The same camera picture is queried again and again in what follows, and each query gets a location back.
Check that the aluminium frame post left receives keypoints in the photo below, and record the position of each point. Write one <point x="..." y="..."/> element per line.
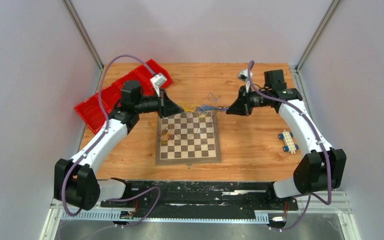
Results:
<point x="76" y="19"/>

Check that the aluminium frame post right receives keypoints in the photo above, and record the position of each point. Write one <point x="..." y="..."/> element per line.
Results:
<point x="325" y="20"/>

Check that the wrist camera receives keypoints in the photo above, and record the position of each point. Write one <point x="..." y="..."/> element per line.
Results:
<point x="243" y="75"/>
<point x="157" y="82"/>

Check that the aluminium frame post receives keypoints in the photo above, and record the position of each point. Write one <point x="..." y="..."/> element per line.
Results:
<point x="76" y="19"/>
<point x="325" y="20"/>

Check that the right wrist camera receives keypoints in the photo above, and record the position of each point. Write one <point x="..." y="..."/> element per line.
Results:
<point x="243" y="75"/>

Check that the red compartment bin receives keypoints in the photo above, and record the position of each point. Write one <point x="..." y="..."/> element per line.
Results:
<point x="90" y="111"/>

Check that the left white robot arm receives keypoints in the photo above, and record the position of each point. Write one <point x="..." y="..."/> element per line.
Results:
<point x="75" y="181"/>

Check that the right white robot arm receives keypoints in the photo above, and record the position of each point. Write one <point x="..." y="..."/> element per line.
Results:
<point x="322" y="166"/>

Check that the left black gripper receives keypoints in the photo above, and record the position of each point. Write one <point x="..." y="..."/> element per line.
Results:
<point x="167" y="107"/>

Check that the white blue toy car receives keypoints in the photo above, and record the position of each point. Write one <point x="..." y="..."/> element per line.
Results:
<point x="289" y="145"/>

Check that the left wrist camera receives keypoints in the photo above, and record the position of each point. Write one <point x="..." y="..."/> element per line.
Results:
<point x="157" y="82"/>

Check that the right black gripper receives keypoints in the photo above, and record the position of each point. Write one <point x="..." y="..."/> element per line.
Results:
<point x="242" y="107"/>

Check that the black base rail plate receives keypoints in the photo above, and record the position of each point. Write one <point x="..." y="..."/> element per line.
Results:
<point x="224" y="200"/>

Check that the wooden chessboard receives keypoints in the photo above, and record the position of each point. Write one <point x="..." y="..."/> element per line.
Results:
<point x="188" y="138"/>

